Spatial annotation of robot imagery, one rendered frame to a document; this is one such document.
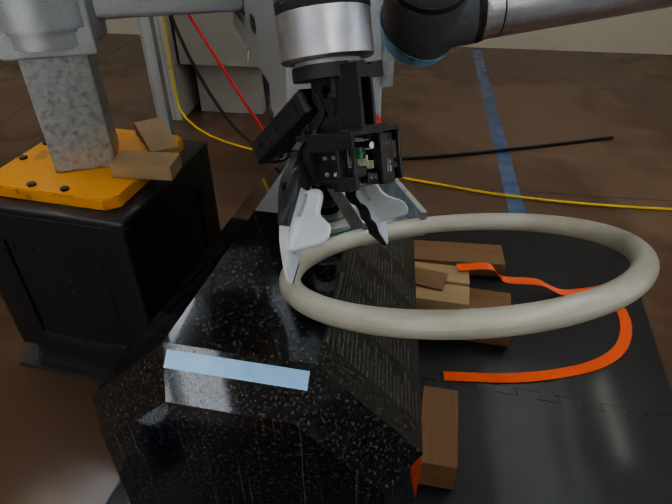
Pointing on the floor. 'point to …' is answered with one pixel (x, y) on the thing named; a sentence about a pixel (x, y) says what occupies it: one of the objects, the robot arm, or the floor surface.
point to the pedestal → (102, 266)
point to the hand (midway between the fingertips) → (337, 263)
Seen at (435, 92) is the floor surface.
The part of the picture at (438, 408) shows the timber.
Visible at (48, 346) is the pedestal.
